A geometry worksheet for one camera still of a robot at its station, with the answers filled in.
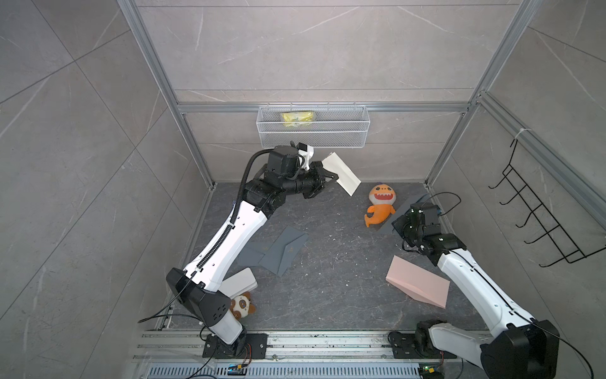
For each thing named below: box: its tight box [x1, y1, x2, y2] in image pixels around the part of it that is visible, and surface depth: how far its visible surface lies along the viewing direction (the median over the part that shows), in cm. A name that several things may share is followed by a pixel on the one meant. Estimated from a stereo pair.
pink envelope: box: [385, 255, 451, 310], surface depth 89 cm
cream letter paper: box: [321, 151, 362, 197], surface depth 71 cm
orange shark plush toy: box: [363, 183, 397, 228], surface depth 106 cm
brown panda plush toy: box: [229, 291, 257, 319], surface depth 81 cm
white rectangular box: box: [217, 266, 259, 300], surface depth 85 cm
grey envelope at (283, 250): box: [258, 225, 309, 278], surface depth 96 cm
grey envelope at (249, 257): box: [235, 245, 266, 267], surface depth 95 cm
